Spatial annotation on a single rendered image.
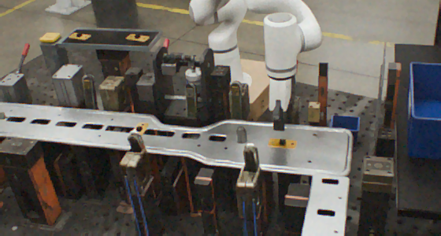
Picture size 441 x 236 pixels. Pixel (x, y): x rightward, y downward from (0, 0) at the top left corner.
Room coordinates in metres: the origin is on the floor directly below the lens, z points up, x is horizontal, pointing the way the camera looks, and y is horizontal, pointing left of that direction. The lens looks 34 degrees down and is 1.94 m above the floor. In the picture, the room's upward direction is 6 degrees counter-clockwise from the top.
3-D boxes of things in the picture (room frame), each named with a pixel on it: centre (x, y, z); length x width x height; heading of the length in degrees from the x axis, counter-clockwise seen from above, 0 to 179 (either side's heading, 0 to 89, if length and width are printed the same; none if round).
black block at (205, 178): (1.12, 0.05, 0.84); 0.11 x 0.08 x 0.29; 161
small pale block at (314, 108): (1.31, -0.30, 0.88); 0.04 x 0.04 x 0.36; 71
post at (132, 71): (1.60, 0.27, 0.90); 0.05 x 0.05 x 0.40; 71
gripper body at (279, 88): (1.22, -0.19, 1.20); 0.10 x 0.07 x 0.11; 161
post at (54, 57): (1.84, 0.61, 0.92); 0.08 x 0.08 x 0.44; 71
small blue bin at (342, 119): (1.58, -0.48, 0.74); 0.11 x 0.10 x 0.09; 71
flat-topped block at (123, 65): (1.76, 0.36, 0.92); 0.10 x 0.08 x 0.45; 71
